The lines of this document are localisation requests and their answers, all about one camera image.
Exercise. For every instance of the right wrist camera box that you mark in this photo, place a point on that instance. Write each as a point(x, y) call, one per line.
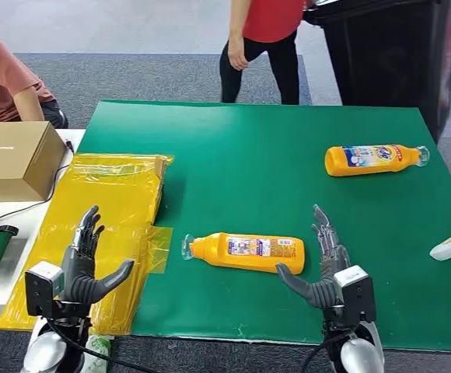
point(357, 293)

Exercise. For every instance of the green table mat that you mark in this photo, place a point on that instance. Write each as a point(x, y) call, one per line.
point(268, 180)

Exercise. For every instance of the orange bottle with blue label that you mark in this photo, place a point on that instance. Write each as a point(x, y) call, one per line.
point(365, 160)

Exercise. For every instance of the yellow plastic wrapped package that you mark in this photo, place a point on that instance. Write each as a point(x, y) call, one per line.
point(116, 206)

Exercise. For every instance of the green and white bag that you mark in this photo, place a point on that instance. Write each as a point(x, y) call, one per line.
point(99, 352)

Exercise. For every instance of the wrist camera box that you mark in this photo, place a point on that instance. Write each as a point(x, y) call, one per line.
point(357, 293)
point(41, 291)

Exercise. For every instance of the person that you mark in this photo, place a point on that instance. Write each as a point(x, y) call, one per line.
point(0, 77)
point(268, 31)

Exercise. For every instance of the white side table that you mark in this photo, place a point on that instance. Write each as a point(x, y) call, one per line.
point(15, 216)

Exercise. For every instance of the orange bottle with ingredient label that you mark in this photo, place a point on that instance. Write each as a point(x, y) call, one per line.
point(248, 252)

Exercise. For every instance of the black bin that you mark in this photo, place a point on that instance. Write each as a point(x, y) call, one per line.
point(389, 51)

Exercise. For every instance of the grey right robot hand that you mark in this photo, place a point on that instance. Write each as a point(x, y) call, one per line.
point(325, 293)

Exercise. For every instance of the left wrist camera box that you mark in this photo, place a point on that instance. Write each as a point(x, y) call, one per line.
point(41, 291)

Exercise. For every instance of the brown cardboard box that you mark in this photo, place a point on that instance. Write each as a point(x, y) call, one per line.
point(11, 159)

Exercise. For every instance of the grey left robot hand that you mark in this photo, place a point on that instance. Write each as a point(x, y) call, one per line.
point(79, 278)

